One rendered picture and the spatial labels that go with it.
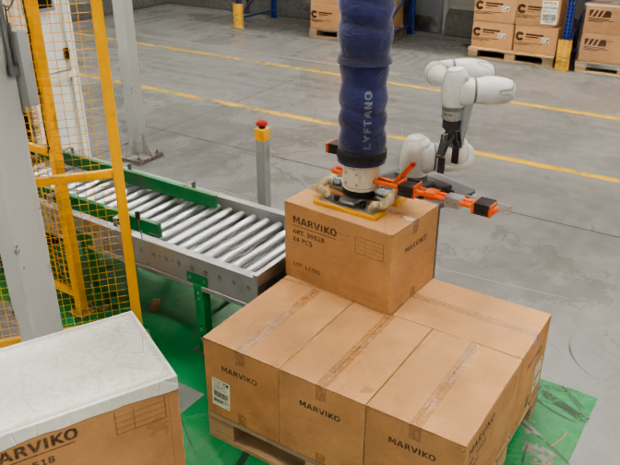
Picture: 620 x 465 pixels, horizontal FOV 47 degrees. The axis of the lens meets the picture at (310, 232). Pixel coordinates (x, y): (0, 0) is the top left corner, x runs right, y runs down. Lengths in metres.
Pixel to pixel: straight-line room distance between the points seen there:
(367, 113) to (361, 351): 1.00
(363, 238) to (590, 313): 1.84
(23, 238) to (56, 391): 1.27
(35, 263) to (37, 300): 0.18
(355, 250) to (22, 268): 1.46
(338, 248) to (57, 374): 1.50
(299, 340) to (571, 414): 1.41
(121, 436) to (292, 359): 0.99
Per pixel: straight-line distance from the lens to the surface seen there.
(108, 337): 2.33
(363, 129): 3.10
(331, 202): 3.26
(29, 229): 3.30
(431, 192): 3.11
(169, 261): 3.78
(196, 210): 4.27
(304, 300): 3.32
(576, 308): 4.55
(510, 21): 10.44
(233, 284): 3.52
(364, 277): 3.21
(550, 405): 3.75
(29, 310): 3.44
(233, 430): 3.31
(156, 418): 2.19
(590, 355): 4.17
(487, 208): 3.01
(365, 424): 2.80
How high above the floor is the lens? 2.31
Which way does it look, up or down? 27 degrees down
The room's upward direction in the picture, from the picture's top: straight up
